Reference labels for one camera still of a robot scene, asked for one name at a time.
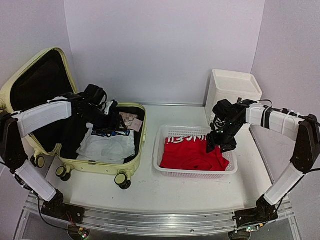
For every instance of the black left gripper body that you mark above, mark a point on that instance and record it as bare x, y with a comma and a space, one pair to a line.
99, 121

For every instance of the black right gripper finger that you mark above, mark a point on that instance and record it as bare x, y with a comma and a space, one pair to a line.
210, 143
227, 148

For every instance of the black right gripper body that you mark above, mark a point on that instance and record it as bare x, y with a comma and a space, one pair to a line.
227, 135

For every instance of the white three-drawer storage cabinet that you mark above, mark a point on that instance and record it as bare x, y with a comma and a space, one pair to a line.
231, 85

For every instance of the white printed t-shirt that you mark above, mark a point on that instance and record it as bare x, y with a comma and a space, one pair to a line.
111, 148

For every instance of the white plastic mesh basket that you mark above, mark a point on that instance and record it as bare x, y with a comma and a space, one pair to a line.
183, 131

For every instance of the small pink card box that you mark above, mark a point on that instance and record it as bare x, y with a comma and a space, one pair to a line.
136, 125

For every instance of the pale green hard-shell suitcase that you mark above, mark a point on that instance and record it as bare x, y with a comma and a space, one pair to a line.
46, 76

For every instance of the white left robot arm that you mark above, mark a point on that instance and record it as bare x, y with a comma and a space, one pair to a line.
20, 150

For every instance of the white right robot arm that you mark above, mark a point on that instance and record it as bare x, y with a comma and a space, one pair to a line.
296, 156

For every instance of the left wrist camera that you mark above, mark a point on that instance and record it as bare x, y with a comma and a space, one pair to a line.
110, 107

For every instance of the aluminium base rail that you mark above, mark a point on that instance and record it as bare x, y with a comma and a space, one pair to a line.
152, 224

